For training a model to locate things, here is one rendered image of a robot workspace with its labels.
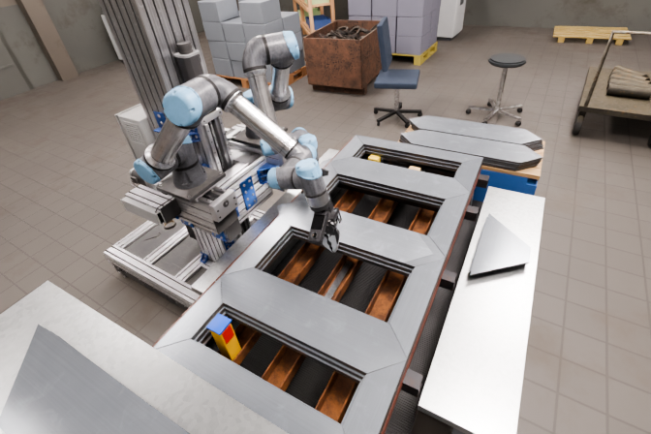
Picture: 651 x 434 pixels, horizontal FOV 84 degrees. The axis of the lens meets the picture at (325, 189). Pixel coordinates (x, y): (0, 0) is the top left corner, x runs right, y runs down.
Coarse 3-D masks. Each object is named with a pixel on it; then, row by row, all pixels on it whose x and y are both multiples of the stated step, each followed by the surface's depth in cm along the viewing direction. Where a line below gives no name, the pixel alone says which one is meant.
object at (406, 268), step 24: (456, 168) 190; (384, 192) 179; (408, 192) 173; (288, 240) 157; (432, 240) 144; (264, 264) 146; (384, 264) 141; (408, 264) 136; (216, 312) 127; (240, 312) 125; (288, 336) 117; (336, 360) 109; (408, 360) 110; (360, 384) 104; (312, 408) 101
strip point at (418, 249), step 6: (414, 240) 145; (420, 240) 145; (414, 246) 142; (420, 246) 142; (426, 246) 142; (408, 252) 140; (414, 252) 140; (420, 252) 140; (426, 252) 140; (408, 258) 138; (414, 258) 138
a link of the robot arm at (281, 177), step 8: (288, 160) 122; (296, 160) 122; (272, 168) 121; (280, 168) 119; (288, 168) 117; (272, 176) 118; (280, 176) 116; (288, 176) 115; (272, 184) 119; (280, 184) 117; (288, 184) 116
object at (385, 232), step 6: (378, 228) 153; (384, 228) 152; (390, 228) 152; (396, 228) 152; (378, 234) 149; (384, 234) 149; (390, 234) 149; (372, 240) 147; (378, 240) 147; (384, 240) 146; (390, 240) 146; (366, 246) 145; (372, 246) 144; (378, 246) 144; (384, 246) 144; (372, 252) 142; (378, 252) 142; (384, 252) 141
